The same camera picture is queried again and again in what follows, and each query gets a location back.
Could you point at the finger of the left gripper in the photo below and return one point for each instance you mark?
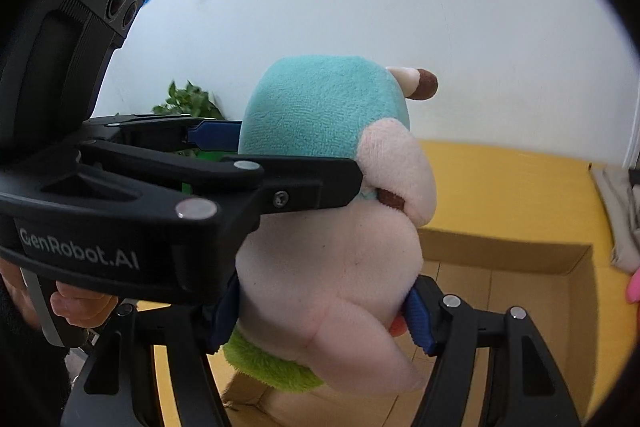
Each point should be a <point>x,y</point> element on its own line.
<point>173,190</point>
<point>165,133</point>

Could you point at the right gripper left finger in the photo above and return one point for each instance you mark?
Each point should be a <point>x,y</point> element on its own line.
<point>151,367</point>

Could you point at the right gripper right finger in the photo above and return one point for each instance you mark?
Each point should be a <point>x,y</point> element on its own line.
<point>465,346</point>

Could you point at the pink teal plush pig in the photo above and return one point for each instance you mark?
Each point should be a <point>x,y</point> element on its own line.
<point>321,291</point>

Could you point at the person left hand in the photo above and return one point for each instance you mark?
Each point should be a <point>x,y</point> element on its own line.
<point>77,306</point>

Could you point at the green potted plant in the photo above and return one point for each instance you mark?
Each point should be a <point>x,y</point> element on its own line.
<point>189,101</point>

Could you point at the brown cardboard box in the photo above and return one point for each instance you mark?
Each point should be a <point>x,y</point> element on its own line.
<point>553,282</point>

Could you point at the pink plush toy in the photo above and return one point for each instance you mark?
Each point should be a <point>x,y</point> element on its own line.
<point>633,288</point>

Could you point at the grey folded cloth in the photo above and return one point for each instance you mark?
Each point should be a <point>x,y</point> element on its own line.
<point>619,191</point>

